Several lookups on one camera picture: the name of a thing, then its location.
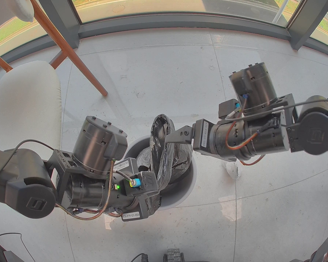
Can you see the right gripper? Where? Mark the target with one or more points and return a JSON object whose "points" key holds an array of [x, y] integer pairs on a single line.
{"points": [[226, 140]]}

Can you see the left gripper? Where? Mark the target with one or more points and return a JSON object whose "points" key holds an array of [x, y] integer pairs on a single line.
{"points": [[93, 192]]}

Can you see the black plastic bag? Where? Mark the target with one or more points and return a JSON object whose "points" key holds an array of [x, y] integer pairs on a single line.
{"points": [[164, 157]]}

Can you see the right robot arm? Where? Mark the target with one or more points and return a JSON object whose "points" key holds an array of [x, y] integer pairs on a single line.
{"points": [[314, 132]]}

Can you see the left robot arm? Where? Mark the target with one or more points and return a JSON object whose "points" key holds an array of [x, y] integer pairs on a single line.
{"points": [[21, 179]]}

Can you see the white trash bin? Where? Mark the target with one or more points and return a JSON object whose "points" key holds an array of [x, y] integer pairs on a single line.
{"points": [[177, 202]]}

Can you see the clear printed wrapper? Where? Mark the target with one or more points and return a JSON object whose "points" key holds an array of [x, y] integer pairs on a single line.
{"points": [[232, 170]]}

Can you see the white chair with wooden legs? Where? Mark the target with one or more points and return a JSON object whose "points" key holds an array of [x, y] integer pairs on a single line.
{"points": [[24, 97]]}

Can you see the window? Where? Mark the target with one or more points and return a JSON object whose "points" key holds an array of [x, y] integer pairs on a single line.
{"points": [[60, 18]]}

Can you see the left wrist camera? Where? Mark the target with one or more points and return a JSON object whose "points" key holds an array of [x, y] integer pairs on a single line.
{"points": [[125, 165]]}

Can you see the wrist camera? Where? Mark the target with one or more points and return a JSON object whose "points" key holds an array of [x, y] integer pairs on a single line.
{"points": [[125, 165], [226, 109]]}

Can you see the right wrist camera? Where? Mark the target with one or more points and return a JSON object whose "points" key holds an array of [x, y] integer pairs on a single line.
{"points": [[226, 109]]}

